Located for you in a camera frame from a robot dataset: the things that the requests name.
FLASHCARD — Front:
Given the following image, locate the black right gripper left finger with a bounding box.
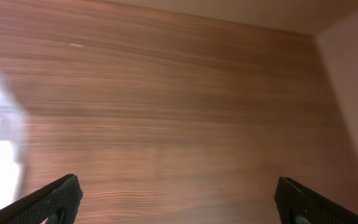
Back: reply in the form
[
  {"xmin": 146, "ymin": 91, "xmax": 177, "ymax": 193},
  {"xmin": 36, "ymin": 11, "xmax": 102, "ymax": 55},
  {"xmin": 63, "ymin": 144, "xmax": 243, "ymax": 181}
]
[{"xmin": 0, "ymin": 174, "xmax": 83, "ymax": 224}]

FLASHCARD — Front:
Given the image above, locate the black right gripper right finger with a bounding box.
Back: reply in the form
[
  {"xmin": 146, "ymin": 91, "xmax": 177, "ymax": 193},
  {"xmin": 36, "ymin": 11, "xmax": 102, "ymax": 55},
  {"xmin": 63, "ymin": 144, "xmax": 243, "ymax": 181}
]
[{"xmin": 274, "ymin": 177, "xmax": 358, "ymax": 224}]

